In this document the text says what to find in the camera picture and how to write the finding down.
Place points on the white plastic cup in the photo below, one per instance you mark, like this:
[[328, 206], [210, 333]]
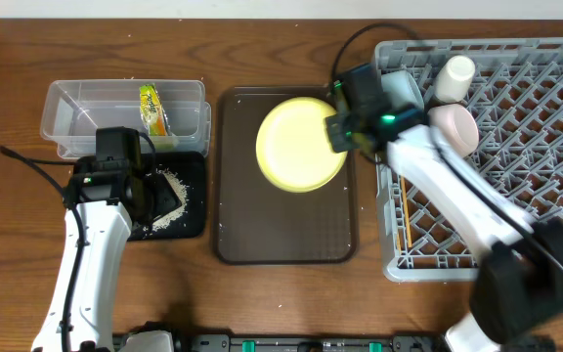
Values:
[[453, 80]]

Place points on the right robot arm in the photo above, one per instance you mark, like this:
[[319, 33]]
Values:
[[519, 284]]

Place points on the grey plastic dishwasher rack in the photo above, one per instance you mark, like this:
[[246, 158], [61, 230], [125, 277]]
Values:
[[516, 98]]

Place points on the clear plastic bin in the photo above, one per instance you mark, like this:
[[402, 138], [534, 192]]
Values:
[[75, 109]]

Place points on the green yellow snack wrapper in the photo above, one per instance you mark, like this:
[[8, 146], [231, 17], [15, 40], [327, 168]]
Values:
[[154, 117]]

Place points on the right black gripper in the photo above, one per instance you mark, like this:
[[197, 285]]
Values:
[[337, 133]]

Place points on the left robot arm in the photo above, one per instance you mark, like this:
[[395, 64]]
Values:
[[101, 209]]

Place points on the black plastic bin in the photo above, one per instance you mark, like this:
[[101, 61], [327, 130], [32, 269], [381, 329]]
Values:
[[196, 195]]

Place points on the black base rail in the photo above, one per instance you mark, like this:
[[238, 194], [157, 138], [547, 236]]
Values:
[[154, 336]]

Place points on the white bowl with rice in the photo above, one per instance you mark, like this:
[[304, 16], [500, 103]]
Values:
[[458, 127]]

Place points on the light blue bowl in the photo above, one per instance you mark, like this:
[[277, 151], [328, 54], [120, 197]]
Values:
[[402, 90]]

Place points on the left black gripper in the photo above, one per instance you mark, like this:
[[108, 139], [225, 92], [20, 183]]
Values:
[[165, 194]]

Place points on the yellow round plate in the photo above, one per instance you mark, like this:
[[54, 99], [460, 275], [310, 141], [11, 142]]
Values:
[[292, 147]]

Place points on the spilled white rice pile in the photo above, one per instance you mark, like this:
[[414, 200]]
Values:
[[181, 190]]

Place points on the dark brown serving tray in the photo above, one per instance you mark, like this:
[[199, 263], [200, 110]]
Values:
[[256, 223]]

